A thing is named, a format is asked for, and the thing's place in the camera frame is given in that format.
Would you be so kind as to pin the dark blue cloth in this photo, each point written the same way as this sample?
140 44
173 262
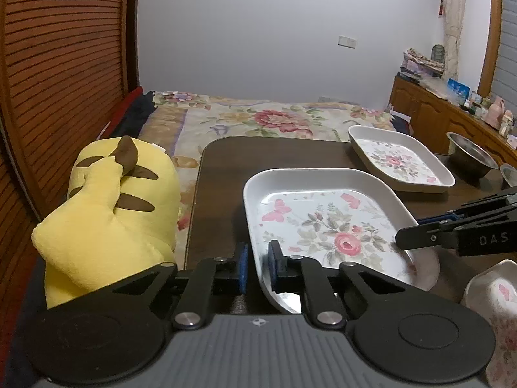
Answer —
400 123

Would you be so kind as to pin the pink kettle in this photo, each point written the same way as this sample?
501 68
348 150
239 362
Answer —
496 113

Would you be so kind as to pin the dark red folded clothes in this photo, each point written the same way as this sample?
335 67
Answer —
133 113

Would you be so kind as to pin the steel bowl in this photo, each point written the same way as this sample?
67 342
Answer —
509 173
472 155

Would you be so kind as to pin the white cup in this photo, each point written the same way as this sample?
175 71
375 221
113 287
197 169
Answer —
507 123

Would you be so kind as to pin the floral scalloped white bowl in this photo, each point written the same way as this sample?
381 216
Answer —
496 311

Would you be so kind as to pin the yellow plush toy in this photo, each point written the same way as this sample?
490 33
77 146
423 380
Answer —
113 218

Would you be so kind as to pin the grey window blind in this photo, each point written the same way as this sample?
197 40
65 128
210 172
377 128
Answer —
507 48

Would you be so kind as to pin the green bottle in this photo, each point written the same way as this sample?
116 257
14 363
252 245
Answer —
486 105

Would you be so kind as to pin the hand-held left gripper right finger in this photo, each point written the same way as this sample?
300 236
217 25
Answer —
275 268

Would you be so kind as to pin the wooden louvered wardrobe door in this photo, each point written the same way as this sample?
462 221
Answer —
60 68

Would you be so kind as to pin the floral blanket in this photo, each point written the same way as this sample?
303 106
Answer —
262 117

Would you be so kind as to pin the blue box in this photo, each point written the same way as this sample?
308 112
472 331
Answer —
458 89

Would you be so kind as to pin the wooden window frame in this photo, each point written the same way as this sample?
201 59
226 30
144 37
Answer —
488 28

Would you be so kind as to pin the stack of folded cloths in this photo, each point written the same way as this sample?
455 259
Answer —
422 62

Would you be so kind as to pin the white wall socket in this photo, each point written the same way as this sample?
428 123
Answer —
324 99

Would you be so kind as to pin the large floral white plate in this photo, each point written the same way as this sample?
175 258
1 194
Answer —
323 218

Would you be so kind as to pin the cream curtain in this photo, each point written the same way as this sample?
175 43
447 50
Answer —
452 28

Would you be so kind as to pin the small green fan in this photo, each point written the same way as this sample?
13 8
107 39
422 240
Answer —
438 51

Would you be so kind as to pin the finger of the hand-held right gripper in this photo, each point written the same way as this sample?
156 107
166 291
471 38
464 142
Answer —
420 238
484 200

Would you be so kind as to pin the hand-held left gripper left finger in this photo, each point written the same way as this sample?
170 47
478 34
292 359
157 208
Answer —
242 268

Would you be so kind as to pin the wooden sideboard cabinet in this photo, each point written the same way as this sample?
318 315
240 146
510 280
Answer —
424 109

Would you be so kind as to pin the white wall switch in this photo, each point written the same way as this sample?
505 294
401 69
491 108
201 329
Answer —
347 41

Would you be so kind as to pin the small floral white plate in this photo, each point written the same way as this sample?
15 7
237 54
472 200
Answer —
396 157

